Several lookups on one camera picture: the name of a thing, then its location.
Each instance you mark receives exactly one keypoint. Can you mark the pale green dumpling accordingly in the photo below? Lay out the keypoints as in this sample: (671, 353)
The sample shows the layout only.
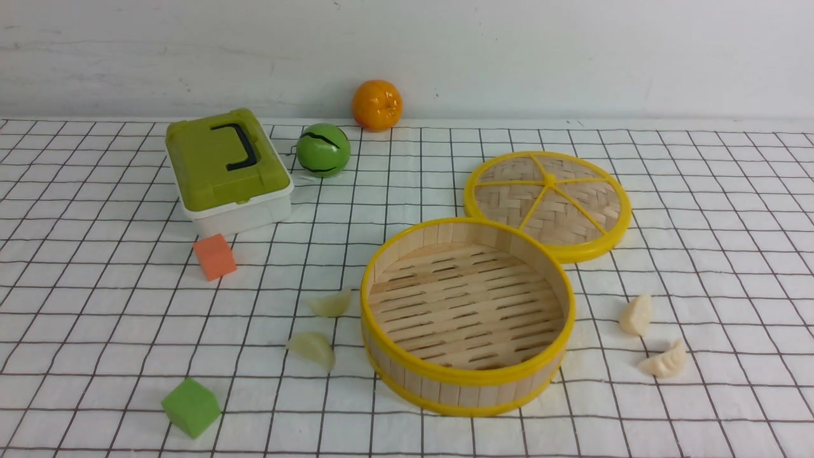
(334, 305)
(314, 347)

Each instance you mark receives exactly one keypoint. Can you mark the bamboo steamer tray yellow rim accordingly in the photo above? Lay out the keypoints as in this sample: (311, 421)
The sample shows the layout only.
(467, 317)

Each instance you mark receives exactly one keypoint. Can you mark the bamboo steamer lid yellow rim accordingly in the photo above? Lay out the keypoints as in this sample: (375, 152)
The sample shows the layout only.
(573, 207)

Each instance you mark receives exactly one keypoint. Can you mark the white dumpling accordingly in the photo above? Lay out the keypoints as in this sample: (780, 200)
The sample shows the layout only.
(637, 316)
(668, 364)

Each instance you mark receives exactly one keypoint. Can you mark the orange foam cube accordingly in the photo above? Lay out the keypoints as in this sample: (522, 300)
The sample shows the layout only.
(215, 257)

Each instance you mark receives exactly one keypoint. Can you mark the green foam cube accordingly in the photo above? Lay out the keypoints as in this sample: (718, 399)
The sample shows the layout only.
(191, 407)

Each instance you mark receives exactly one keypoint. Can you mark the orange toy tangerine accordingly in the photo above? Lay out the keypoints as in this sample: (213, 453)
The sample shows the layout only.
(377, 105)

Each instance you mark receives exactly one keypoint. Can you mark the green toy watermelon ball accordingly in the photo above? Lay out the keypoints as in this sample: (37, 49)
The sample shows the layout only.
(323, 150)

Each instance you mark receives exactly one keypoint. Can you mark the white grid tablecloth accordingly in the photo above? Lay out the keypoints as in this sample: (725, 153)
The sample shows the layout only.
(105, 309)

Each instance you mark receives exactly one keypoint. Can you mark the green lidded storage box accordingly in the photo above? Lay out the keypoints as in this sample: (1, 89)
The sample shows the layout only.
(229, 176)

